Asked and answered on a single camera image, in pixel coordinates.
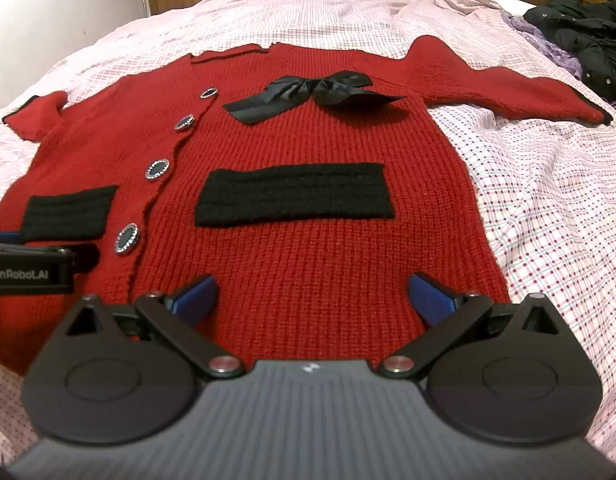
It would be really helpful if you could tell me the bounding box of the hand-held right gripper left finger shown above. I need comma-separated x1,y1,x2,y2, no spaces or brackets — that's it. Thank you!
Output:
65,274,247,379

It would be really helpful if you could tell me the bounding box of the purple lace cloth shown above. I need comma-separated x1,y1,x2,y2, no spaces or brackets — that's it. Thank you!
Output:
499,7,616,121

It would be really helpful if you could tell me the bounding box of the black jacket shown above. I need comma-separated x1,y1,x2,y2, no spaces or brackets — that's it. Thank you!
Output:
524,0,616,107

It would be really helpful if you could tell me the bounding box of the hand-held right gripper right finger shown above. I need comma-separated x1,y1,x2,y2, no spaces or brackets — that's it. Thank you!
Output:
378,272,562,380

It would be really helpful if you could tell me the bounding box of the pink checked bed sheet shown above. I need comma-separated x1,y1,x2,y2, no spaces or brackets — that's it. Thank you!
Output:
0,0,616,466

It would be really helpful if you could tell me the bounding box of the red knit cardigan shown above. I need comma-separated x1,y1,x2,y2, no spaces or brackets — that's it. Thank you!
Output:
0,35,615,377

